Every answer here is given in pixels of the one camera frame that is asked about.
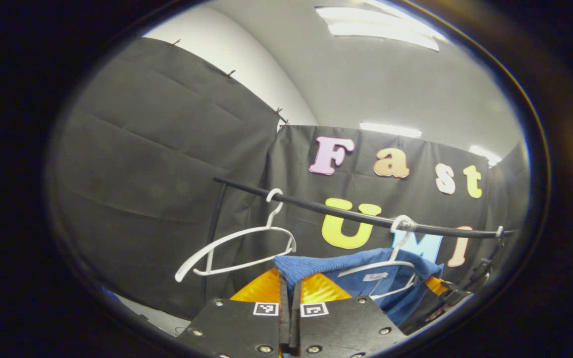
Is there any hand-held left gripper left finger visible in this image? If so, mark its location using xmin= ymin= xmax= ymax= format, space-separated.
xmin=176 ymin=268 xmax=290 ymax=358

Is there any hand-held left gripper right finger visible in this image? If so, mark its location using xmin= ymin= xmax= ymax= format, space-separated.
xmin=289 ymin=272 xmax=407 ymax=358

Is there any white plastic hanger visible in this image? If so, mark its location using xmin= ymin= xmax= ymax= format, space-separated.
xmin=175 ymin=188 xmax=297 ymax=283
xmin=337 ymin=215 xmax=417 ymax=300

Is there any blue jacket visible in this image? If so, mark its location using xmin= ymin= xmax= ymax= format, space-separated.
xmin=273 ymin=248 xmax=445 ymax=327

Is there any black backdrop cloth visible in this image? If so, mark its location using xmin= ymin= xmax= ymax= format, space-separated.
xmin=47 ymin=37 xmax=532 ymax=321

